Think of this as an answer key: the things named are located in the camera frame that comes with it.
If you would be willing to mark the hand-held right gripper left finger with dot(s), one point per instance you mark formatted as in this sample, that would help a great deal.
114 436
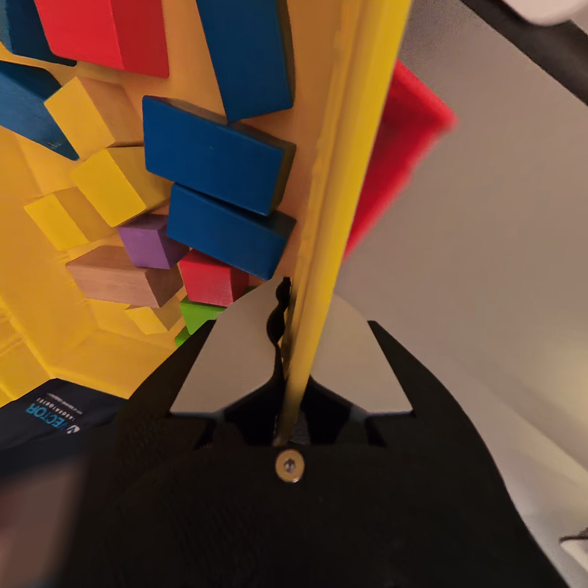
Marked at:
229 363

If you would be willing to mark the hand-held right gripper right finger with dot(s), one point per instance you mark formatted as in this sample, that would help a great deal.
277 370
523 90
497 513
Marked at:
363 367

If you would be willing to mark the red cube block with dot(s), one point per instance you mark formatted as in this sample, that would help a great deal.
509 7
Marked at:
206 280

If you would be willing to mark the small yellow wooden cube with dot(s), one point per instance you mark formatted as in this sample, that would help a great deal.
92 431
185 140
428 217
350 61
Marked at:
151 319

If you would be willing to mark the purple wooden cube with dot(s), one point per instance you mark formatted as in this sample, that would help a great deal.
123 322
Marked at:
151 243

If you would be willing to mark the natural wood rectangular block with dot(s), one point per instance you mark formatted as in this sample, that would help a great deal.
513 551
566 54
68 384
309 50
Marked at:
110 275

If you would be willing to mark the red plastic bin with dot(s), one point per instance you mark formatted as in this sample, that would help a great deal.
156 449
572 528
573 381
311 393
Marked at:
395 160

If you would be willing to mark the blue wooden cuboid block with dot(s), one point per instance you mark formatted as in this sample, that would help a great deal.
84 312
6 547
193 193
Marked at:
211 151

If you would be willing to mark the yellow plastic bin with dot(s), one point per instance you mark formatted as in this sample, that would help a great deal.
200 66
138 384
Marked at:
349 138

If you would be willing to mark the navy half-round wooden block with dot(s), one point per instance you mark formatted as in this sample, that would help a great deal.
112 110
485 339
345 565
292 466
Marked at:
248 55

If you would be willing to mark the dark blue wedge block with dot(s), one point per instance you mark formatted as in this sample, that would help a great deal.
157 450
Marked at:
27 115

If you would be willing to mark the red wooden block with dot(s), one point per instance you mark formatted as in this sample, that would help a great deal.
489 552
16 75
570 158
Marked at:
101 32

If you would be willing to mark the large blue wooden block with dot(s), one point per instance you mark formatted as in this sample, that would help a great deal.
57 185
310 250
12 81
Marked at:
27 27

